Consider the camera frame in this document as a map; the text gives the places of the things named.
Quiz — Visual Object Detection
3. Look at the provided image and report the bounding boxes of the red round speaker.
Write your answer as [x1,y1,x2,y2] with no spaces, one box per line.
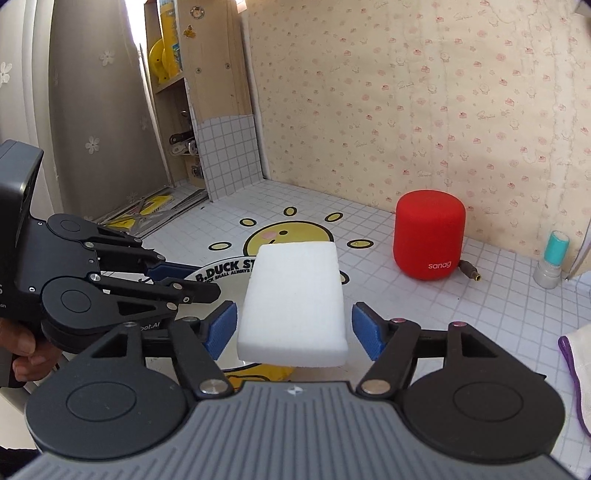
[392,189,467,281]

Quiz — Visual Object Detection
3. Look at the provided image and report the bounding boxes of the black silver metal clamps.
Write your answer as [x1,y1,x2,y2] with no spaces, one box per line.
[168,131,200,160]

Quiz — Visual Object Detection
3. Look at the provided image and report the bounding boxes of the white sponge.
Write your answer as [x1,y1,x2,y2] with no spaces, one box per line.
[236,243,349,368]

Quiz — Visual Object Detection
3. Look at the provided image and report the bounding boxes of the teal capped small bottle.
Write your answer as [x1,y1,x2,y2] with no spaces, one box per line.
[533,231,570,291]

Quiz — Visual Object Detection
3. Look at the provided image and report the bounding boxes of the yellow plastic toy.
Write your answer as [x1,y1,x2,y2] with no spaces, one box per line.
[148,38,181,85]

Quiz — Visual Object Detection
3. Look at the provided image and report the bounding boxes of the beige flowered curtain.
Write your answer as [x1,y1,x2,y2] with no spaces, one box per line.
[0,0,169,222]

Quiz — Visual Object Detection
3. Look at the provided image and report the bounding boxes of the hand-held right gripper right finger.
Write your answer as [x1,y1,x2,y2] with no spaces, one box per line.
[352,301,502,398]

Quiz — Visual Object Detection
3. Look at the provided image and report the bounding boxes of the yellow blue package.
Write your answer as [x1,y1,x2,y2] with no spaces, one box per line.
[159,0,184,77]

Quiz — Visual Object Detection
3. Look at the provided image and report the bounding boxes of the metal folding stand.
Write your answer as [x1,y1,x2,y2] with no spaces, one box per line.
[95,187,209,237]

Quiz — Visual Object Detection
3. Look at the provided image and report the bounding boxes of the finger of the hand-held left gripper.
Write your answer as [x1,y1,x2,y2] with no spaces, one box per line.
[85,222,198,282]
[89,274,222,326]

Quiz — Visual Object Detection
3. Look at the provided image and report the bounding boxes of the person's left hand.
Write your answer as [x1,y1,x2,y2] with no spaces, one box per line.
[0,320,63,382]

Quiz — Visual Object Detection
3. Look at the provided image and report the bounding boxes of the brown cable plug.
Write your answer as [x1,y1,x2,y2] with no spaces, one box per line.
[458,260,484,283]

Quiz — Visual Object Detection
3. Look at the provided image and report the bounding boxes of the white cloth purple edge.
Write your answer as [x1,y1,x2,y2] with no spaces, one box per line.
[558,323,591,437]

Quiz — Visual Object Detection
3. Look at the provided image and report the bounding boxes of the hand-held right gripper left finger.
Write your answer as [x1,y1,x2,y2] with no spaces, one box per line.
[69,300,238,400]

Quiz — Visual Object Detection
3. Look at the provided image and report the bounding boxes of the wooden shelf with grid paper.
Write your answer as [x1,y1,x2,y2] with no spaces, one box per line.
[141,0,271,204]

